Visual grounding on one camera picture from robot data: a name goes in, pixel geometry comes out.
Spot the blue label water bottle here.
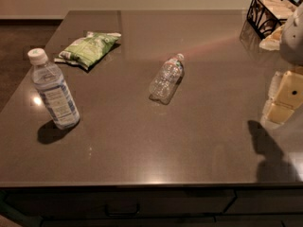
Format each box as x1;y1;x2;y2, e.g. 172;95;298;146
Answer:
27;48;80;130

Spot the clear empty plastic bottle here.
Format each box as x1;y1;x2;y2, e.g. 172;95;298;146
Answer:
149;53;184;105

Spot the green chip bag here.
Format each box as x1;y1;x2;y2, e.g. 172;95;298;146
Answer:
54;31;121;71

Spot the dark cabinet drawer front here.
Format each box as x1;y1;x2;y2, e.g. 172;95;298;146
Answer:
5;189;234;219

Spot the dark drawer handle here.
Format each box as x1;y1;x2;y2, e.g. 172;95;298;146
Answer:
104;203;140;218

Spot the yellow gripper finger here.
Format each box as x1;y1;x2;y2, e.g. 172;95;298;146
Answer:
266;103;294;124

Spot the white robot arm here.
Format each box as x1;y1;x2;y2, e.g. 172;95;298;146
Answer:
263;4;303;125

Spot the black wire basket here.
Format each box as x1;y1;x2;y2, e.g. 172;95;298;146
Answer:
246;0;298;39

